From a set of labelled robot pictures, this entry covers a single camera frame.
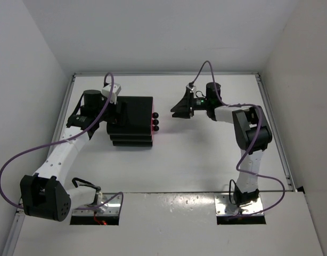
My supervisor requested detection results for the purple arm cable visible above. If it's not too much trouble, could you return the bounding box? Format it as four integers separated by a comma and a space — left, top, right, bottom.
187, 60, 285, 220
0, 73, 124, 209

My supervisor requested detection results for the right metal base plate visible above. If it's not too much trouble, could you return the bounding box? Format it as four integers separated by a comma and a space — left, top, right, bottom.
215, 193, 265, 216

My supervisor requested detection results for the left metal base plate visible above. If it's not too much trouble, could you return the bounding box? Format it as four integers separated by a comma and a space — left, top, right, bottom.
72, 193, 124, 217

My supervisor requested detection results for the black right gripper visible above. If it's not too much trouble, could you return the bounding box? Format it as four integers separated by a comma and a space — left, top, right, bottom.
171, 91, 210, 119

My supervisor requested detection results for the metal base plate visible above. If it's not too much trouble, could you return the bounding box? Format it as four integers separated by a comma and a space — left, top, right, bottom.
215, 193, 265, 216
72, 193, 124, 217

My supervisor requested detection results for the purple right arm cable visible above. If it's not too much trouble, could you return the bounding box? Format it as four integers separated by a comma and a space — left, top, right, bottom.
187, 60, 285, 220

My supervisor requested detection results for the pink top drawer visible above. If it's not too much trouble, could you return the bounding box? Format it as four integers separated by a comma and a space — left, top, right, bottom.
152, 107, 159, 119

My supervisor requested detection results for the black drawer cabinet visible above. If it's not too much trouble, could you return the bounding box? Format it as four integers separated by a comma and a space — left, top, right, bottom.
107, 96, 153, 147

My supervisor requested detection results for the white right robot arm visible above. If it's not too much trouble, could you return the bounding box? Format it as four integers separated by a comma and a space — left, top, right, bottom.
170, 82, 272, 206

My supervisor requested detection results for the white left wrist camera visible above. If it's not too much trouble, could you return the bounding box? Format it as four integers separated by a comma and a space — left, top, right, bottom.
101, 83, 121, 105

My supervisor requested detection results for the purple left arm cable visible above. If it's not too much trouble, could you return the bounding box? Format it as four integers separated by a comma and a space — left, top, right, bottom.
0, 73, 124, 209

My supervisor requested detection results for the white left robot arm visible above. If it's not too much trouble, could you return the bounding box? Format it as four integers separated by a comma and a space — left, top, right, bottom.
20, 85, 121, 222

